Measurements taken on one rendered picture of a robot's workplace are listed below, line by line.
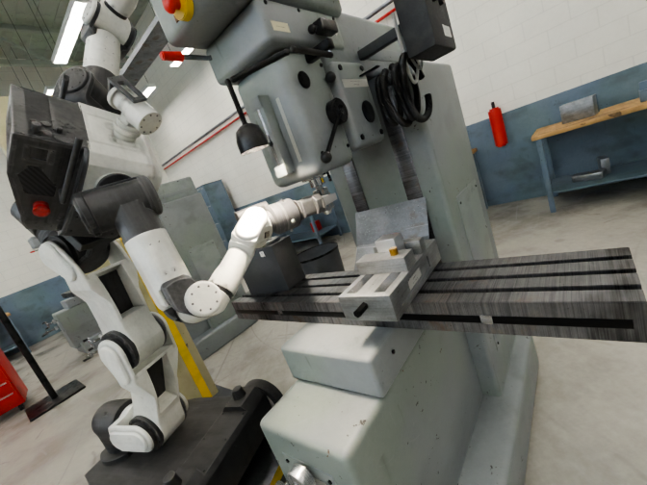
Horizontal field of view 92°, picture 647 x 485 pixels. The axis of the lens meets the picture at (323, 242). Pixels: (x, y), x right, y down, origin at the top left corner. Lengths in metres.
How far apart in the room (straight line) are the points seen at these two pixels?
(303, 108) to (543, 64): 4.28
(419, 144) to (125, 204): 0.91
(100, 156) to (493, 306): 0.93
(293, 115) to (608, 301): 0.76
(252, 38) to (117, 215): 0.51
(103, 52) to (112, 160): 0.45
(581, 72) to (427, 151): 3.86
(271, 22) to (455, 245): 0.92
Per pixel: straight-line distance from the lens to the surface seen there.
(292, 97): 0.87
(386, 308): 0.75
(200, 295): 0.73
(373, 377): 0.85
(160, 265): 0.75
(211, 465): 1.26
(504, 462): 1.44
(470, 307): 0.78
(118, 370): 1.22
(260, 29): 0.88
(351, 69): 1.10
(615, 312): 0.75
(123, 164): 0.91
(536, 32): 4.99
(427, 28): 1.01
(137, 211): 0.79
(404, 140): 1.21
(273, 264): 1.20
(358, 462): 0.85
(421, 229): 1.21
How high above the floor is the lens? 1.32
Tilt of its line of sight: 12 degrees down
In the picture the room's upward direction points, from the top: 21 degrees counter-clockwise
